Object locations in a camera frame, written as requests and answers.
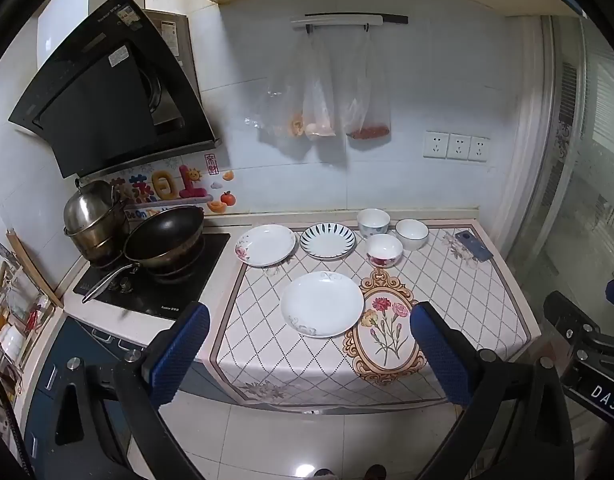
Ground metal storage rack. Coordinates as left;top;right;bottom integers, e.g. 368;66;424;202
0;232;56;378

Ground black wok with steel handle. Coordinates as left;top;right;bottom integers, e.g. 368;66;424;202
82;205;206;304

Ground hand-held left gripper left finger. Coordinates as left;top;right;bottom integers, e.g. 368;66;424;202
42;301;211;480

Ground frosted glass sliding door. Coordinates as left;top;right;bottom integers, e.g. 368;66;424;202
507;15;614;341

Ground steel pot with lid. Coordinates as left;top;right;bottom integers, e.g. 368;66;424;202
62;178;131;267

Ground white wall hook rail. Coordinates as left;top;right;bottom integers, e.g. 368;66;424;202
290;12;409;35

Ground black range hood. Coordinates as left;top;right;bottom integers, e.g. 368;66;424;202
8;0;223;179

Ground white bowl blue floral print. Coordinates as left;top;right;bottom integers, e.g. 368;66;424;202
357;208;391;238

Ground white plate blue leaf stripes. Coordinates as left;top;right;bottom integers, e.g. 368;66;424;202
299;222;357;261

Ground blue smartphone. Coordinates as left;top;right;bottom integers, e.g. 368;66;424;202
455;230;494;263

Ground clear plastic bag red contents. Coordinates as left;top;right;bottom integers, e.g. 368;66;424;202
344;30;392;142

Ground floral diamond pattern table mat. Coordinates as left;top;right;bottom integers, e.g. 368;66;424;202
207;222;542;409

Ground wooden cutting board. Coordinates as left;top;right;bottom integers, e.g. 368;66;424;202
6;230;64;309

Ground white bowl red floral print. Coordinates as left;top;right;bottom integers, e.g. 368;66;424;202
365;233;404;267

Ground white plate red floral print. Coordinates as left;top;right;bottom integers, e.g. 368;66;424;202
235;224;297;267

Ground black glass cooktop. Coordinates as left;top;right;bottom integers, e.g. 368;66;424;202
72;231;232;319

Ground white wall socket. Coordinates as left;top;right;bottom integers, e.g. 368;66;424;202
447;133;471;160
468;135;490;163
424;131;450;158

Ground white bowl dark rim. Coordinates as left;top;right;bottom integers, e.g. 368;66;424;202
395;218;430;252

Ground colourful wall sticker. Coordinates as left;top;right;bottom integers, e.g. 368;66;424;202
94;152;236;222

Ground clear plastic bag orange contents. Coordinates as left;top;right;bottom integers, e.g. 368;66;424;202
244;30;308;141

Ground clear plastic bag pale contents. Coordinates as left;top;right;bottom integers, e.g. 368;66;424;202
302;30;338;141

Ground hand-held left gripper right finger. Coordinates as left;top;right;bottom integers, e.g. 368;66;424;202
409;301;580;480

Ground large white plate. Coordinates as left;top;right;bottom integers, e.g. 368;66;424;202
280;271;365;338

